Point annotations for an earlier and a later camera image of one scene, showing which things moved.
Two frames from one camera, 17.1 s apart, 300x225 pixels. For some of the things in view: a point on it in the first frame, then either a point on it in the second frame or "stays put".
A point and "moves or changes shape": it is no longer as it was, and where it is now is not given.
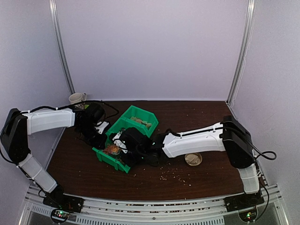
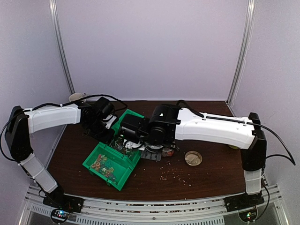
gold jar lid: x=193 y=159 stays put
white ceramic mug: x=77 y=97 stays put
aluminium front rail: x=154 y=211 stays put
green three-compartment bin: x=111 y=161 moves or changes shape
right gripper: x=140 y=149 → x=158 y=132
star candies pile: x=113 y=149 → x=102 y=165
